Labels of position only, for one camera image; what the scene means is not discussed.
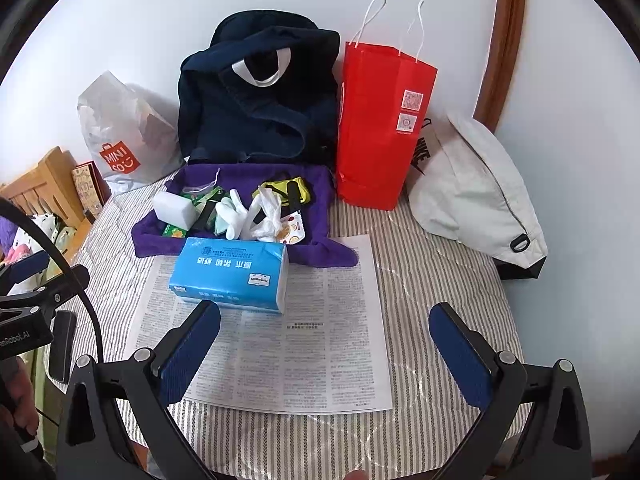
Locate white dotted pillow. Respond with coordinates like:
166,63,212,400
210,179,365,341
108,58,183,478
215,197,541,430
30,212,66,241

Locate striped bed quilt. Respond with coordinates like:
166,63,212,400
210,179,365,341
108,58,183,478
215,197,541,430
42,167,533,480

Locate person's left hand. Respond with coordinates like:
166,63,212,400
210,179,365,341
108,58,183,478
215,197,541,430
2,357,38,441

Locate navy fabric bag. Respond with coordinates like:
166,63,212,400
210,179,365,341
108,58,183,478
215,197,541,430
177,10,342,168

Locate blue tissue pack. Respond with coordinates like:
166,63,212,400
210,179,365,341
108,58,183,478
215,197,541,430
168,236,290,315

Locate red paper bag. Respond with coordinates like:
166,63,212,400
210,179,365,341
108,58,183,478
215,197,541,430
336,0,438,211

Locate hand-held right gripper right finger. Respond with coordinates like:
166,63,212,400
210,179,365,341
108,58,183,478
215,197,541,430
429,302,593,480

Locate patterned book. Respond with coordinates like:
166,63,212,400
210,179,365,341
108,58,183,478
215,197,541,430
71,161,112,218

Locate purple cloth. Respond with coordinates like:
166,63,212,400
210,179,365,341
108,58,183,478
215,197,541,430
131,162,360,268

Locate black cable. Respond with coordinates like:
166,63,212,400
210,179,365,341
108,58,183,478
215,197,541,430
0,197,107,367

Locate wooden headboard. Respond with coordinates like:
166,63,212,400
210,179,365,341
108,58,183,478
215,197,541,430
0,146,88,226

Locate white drawstring bag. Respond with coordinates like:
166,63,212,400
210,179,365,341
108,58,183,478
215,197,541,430
406,111,549,281

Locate clear mesh drawstring pouch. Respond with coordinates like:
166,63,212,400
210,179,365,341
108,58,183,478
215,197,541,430
182,169,223,201

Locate brown wooden door frame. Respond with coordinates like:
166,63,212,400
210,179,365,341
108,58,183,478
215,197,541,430
475,0,528,133

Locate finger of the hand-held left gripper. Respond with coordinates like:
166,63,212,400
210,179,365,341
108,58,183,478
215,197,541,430
0,249,51,288
35,266,92,386

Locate grey plastic shopping bag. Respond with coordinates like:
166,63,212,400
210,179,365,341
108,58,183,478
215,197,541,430
76,70,187,196

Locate fruit print sachet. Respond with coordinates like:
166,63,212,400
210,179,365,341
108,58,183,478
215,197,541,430
272,211,306,247

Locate green tissue pack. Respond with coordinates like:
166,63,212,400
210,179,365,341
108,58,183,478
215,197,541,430
189,186,225,218

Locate white knit glove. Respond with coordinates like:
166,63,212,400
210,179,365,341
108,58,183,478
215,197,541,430
214,189,251,242

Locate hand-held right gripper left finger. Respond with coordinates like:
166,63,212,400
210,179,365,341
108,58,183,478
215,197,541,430
56,301,222,480

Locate white sponge block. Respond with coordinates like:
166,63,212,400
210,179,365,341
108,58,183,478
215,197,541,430
152,190,197,225

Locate newspaper sheet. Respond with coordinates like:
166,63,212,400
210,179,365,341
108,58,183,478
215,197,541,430
125,234,394,415

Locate yellow mesh pouch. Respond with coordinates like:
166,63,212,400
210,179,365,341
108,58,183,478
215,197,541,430
260,176,313,208

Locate white plastic gloves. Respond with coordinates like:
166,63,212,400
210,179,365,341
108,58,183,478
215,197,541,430
242,183,283,243

